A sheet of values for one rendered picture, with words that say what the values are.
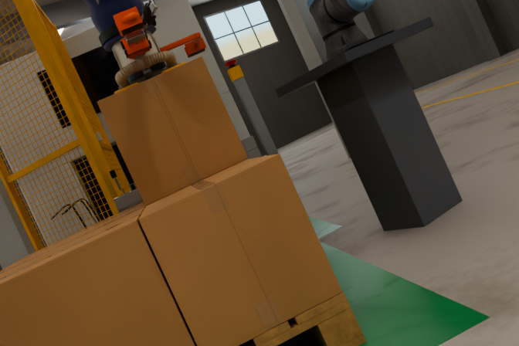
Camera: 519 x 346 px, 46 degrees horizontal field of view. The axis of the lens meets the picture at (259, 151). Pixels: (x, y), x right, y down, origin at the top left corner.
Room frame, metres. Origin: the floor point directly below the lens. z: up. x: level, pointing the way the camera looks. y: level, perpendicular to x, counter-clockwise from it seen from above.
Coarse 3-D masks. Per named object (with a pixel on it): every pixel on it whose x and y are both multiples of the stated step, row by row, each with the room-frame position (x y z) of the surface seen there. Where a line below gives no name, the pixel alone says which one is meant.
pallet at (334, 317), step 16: (320, 304) 1.56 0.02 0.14; (336, 304) 1.56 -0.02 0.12; (288, 320) 1.62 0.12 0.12; (304, 320) 1.55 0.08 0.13; (320, 320) 1.56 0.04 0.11; (336, 320) 1.56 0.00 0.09; (352, 320) 1.57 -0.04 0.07; (272, 336) 1.54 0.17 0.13; (288, 336) 1.54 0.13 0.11; (320, 336) 1.60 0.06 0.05; (336, 336) 1.56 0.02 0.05; (352, 336) 1.57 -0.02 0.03
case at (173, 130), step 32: (192, 64) 2.16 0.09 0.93; (128, 96) 2.13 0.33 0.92; (160, 96) 2.14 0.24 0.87; (192, 96) 2.16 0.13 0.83; (128, 128) 2.12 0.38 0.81; (160, 128) 2.14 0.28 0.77; (192, 128) 2.15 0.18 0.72; (224, 128) 2.16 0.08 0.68; (128, 160) 2.12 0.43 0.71; (160, 160) 2.13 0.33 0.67; (192, 160) 2.14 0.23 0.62; (224, 160) 2.16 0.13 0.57; (160, 192) 2.12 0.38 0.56
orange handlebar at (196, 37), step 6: (132, 12) 1.80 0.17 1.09; (126, 18) 1.79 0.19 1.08; (132, 18) 1.80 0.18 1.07; (192, 36) 2.51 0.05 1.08; (198, 36) 2.53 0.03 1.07; (138, 42) 2.11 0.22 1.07; (174, 42) 2.50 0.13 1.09; (180, 42) 2.50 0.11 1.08; (186, 42) 2.51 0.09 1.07; (198, 42) 2.64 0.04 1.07; (162, 48) 2.49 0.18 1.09; (168, 48) 2.49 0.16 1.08; (174, 48) 2.51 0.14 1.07
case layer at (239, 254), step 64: (192, 192) 1.58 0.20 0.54; (256, 192) 1.56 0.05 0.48; (64, 256) 1.48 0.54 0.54; (128, 256) 1.50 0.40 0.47; (192, 256) 1.52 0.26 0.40; (256, 256) 1.55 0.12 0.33; (320, 256) 1.57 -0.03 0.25; (0, 320) 1.45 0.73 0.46; (64, 320) 1.47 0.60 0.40; (128, 320) 1.49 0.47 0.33; (192, 320) 1.51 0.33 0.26; (256, 320) 1.54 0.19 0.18
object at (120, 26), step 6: (120, 12) 1.81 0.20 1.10; (126, 12) 1.81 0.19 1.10; (138, 12) 1.81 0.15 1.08; (114, 18) 1.80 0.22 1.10; (120, 18) 1.81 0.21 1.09; (138, 18) 1.81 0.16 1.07; (120, 24) 1.80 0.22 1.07; (126, 24) 1.81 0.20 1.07; (132, 24) 1.81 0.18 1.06; (138, 24) 1.82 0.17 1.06; (120, 30) 1.80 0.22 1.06; (126, 30) 1.83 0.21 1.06; (132, 30) 1.86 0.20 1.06
